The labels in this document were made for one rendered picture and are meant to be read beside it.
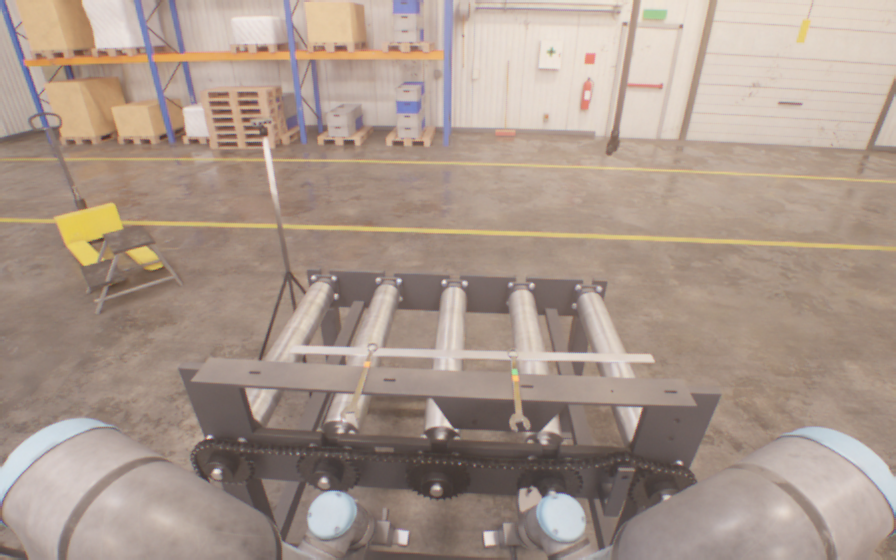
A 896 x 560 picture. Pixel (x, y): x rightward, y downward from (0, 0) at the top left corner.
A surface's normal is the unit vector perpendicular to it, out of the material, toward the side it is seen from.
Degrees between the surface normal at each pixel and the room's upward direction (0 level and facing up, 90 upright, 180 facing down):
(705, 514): 38
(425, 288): 90
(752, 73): 90
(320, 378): 0
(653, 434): 90
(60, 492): 25
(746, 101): 90
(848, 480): 18
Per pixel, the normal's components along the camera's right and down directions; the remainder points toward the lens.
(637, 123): -0.06, 0.49
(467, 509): 0.01, -0.87
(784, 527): -0.17, -0.61
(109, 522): 0.12, -0.50
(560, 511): 0.15, -0.67
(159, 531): 0.50, -0.48
